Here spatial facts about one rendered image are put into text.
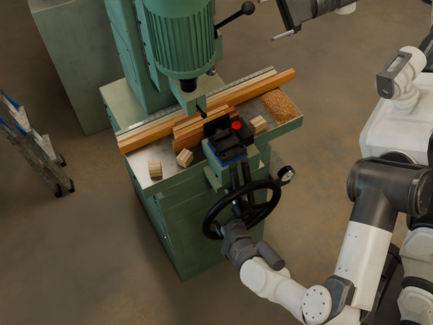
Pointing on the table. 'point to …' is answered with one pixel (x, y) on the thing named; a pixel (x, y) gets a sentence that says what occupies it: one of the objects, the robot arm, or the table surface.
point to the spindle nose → (187, 86)
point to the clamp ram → (216, 125)
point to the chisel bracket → (189, 102)
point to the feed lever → (248, 8)
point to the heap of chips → (278, 106)
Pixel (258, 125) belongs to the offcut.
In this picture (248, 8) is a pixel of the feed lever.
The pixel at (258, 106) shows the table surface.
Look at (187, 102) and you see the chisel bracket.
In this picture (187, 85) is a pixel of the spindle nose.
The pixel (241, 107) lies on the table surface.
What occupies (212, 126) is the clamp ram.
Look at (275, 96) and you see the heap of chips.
